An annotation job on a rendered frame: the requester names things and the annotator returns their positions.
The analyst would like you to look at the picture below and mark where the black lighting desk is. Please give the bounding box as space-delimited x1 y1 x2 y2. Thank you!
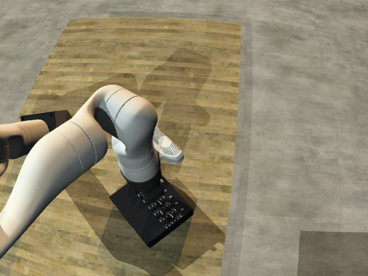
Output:
109 175 193 248

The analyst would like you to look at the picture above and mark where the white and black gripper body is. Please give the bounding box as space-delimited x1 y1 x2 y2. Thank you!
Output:
118 127 184 204

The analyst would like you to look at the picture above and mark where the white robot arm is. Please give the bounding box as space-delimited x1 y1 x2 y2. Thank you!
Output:
0 85 158 259

